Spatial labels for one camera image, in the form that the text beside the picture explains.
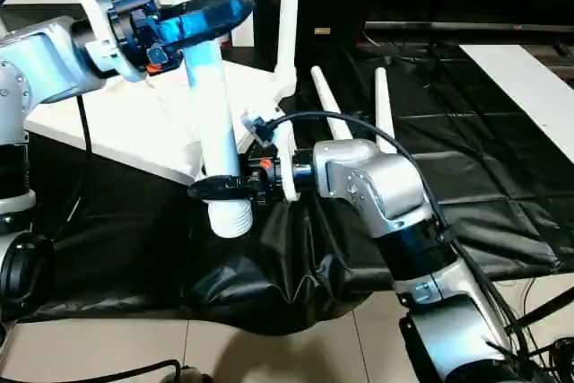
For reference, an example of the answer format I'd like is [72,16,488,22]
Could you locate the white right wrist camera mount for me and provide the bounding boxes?
[240,112,303,205]

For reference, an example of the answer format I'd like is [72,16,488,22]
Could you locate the white plastic table leg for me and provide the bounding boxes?
[165,0,256,239]
[273,0,302,102]
[373,66,397,154]
[310,65,354,144]

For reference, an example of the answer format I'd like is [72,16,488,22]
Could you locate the white plastic table top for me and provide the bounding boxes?
[25,58,299,188]

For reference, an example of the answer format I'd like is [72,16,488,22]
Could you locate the white board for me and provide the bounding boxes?
[460,43,574,139]

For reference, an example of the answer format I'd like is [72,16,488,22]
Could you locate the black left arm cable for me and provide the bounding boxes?
[0,0,100,254]

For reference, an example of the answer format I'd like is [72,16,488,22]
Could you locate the black plastic mat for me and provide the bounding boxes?
[0,40,574,337]

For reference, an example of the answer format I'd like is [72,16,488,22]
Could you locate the black stand base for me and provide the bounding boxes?
[516,289,574,383]

